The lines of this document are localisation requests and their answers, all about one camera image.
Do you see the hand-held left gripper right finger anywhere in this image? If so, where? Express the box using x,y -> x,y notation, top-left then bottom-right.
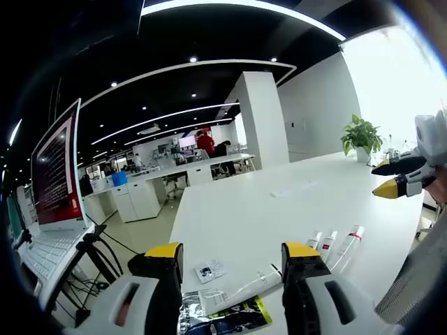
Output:
281,241 -> 392,335

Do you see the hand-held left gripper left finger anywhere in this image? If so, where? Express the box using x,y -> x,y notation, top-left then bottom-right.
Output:
62,241 -> 185,335

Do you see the green black skincare sachet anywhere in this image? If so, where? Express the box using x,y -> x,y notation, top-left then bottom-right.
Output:
190,295 -> 274,335

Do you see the small white skincare bottle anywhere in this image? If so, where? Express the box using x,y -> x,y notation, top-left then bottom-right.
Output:
305,230 -> 323,251

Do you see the plain white skincare tube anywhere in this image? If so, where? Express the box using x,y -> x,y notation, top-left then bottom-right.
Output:
198,269 -> 283,315

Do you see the large white skincare bottle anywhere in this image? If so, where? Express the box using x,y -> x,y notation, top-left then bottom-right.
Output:
329,225 -> 366,274

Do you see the clear skincare sachet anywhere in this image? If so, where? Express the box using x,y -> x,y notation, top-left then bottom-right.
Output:
193,258 -> 228,284

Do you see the person's right hand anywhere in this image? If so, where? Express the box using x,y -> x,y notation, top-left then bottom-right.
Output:
423,176 -> 447,207

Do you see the potted green plant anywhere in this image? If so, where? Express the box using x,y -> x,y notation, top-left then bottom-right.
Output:
340,114 -> 384,165

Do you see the black tripod stand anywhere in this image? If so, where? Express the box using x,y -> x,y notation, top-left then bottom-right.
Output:
75,225 -> 125,318

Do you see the grey mesh chair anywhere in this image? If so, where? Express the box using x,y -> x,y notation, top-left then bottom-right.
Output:
374,205 -> 447,327

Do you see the long white workbench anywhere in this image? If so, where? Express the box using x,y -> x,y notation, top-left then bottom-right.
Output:
82,153 -> 258,224

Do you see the white laptop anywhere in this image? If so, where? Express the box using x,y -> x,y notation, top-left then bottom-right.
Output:
19,97 -> 97,283

